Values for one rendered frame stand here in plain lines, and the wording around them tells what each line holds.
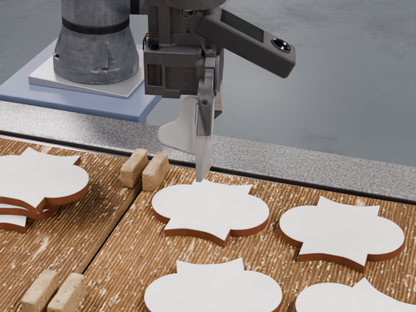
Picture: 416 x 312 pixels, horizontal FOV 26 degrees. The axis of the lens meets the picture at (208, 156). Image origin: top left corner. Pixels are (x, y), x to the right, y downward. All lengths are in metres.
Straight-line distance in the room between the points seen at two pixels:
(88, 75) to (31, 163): 0.42
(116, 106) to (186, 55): 0.54
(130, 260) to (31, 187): 0.16
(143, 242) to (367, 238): 0.26
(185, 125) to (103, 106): 0.53
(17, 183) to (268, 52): 0.35
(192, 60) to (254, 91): 2.53
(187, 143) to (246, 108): 2.39
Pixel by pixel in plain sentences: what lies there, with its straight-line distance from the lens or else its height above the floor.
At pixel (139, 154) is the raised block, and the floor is 0.96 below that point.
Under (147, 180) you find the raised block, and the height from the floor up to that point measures 0.95.
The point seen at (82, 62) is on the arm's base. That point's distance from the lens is 1.54.
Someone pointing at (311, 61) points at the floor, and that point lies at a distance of 3.76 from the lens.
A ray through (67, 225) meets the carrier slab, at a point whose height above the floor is 0.94.
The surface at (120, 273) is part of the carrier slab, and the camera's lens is 1.01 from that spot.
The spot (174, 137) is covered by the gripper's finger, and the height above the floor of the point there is 1.07.
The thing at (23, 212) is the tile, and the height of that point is 0.95.
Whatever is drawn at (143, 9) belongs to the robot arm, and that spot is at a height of 1.00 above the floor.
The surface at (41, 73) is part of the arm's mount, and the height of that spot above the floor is 0.88.
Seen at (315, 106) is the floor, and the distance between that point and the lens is 3.40.
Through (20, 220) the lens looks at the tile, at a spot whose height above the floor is 0.95.
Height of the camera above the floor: 1.55
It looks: 31 degrees down
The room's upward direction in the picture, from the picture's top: straight up
